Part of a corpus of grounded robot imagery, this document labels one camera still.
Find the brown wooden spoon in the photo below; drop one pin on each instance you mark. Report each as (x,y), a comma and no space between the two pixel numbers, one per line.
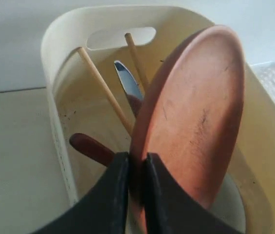
(95,150)

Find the cream plastic bin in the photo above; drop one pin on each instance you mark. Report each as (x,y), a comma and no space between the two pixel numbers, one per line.
(77,103)

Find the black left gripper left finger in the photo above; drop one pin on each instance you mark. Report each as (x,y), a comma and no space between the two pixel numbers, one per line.
(103,210)

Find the wooden chopstick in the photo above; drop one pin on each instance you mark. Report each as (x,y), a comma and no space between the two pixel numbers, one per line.
(111,98)
(137,62)

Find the brown round plate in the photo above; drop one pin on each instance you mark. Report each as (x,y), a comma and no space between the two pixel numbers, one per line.
(190,116)

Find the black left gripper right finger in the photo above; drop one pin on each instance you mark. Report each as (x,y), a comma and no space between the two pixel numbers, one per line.
(169,209)

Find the silver table knife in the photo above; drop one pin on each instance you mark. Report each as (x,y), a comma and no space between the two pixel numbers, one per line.
(127,80)

